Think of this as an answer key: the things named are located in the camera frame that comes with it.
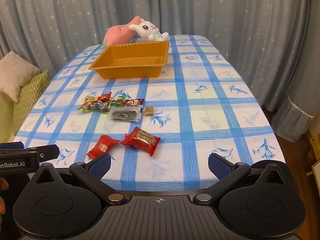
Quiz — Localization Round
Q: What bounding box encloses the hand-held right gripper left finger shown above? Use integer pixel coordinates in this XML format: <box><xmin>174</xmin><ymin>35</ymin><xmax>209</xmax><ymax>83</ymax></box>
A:
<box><xmin>29</xmin><ymin>152</ymin><xmax>128</xmax><ymax>205</ymax></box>

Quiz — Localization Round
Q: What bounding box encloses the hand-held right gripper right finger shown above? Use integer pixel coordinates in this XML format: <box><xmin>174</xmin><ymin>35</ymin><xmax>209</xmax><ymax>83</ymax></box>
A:
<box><xmin>192</xmin><ymin>152</ymin><xmax>290</xmax><ymax>204</ymax></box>

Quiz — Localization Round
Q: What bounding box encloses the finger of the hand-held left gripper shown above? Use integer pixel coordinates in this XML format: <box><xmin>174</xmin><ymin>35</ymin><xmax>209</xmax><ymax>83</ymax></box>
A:
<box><xmin>37</xmin><ymin>144</ymin><xmax>60</xmax><ymax>163</ymax></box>
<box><xmin>0</xmin><ymin>142</ymin><xmax>24</xmax><ymax>150</ymax></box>

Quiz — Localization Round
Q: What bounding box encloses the small plain red snack packet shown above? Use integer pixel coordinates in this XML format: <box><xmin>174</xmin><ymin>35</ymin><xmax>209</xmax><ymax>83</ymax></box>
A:
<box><xmin>86</xmin><ymin>134</ymin><xmax>120</xmax><ymax>159</ymax></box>

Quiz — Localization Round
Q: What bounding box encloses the red packet with gold label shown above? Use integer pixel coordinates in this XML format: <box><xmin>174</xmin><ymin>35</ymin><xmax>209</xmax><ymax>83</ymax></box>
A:
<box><xmin>121</xmin><ymin>127</ymin><xmax>161</xmax><ymax>157</ymax></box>

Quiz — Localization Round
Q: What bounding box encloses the clear packet with dark contents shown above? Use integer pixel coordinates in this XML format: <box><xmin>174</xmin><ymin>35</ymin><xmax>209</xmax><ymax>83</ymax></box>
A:
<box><xmin>107</xmin><ymin>106</ymin><xmax>144</xmax><ymax>122</ymax></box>

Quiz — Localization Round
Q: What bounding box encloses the large green snack packet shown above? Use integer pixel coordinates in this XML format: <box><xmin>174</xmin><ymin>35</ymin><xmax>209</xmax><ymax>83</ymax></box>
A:
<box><xmin>78</xmin><ymin>96</ymin><xmax>113</xmax><ymax>115</ymax></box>

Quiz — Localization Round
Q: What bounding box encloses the dark red candy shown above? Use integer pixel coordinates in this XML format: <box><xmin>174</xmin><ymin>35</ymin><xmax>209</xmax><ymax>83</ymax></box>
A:
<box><xmin>124</xmin><ymin>98</ymin><xmax>145</xmax><ymax>106</ymax></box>

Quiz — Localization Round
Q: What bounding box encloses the golden plastic tray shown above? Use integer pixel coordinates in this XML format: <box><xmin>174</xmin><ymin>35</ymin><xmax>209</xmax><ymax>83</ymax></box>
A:
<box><xmin>89</xmin><ymin>41</ymin><xmax>170</xmax><ymax>79</ymax></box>

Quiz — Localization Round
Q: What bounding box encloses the person's left hand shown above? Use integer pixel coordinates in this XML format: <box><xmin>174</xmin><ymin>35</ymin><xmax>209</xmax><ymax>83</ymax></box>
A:
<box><xmin>0</xmin><ymin>177</ymin><xmax>9</xmax><ymax>215</ymax></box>

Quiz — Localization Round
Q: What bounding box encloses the light green sofa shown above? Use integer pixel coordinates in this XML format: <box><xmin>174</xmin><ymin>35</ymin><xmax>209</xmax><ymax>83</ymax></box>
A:
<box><xmin>0</xmin><ymin>92</ymin><xmax>20</xmax><ymax>143</ymax></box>

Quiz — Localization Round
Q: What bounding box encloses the green chevron cushion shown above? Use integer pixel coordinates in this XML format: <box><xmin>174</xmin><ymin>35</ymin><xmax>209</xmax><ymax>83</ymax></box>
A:
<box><xmin>13</xmin><ymin>69</ymin><xmax>50</xmax><ymax>135</ymax></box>

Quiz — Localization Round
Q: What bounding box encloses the beige pillow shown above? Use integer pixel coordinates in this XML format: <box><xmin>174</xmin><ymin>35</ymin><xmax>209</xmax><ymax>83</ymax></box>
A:
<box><xmin>0</xmin><ymin>50</ymin><xmax>40</xmax><ymax>102</ymax></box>

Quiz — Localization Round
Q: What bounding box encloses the pink plush toy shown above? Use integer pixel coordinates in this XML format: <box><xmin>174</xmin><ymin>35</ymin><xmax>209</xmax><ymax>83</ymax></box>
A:
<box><xmin>103</xmin><ymin>16</ymin><xmax>140</xmax><ymax>47</ymax></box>

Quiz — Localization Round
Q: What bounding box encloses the white rabbit plush toy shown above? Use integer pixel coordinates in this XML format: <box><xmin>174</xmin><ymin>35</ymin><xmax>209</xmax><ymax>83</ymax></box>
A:
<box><xmin>129</xmin><ymin>19</ymin><xmax>170</xmax><ymax>42</ymax></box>

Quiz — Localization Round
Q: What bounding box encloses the blue star curtain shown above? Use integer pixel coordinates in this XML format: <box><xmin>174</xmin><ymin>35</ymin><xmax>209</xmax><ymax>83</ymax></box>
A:
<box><xmin>0</xmin><ymin>0</ymin><xmax>320</xmax><ymax>113</ymax></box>

